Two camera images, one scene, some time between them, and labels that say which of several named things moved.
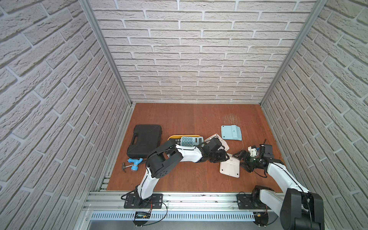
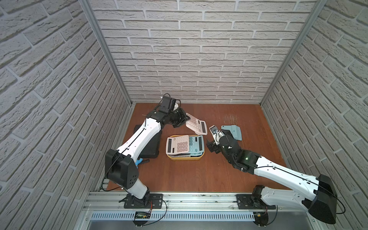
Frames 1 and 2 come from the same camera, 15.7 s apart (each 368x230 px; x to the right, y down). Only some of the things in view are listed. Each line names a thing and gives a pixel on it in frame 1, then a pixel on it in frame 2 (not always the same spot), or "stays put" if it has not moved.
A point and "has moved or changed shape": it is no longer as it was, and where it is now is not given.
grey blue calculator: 191,141 stays put
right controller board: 260,218 stays put
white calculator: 224,143 has moved or changed shape
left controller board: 142,215 stays put
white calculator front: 231,167 has moved or changed shape
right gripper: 246,166 → 212,146
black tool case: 145,138 stays put
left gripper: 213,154 → 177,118
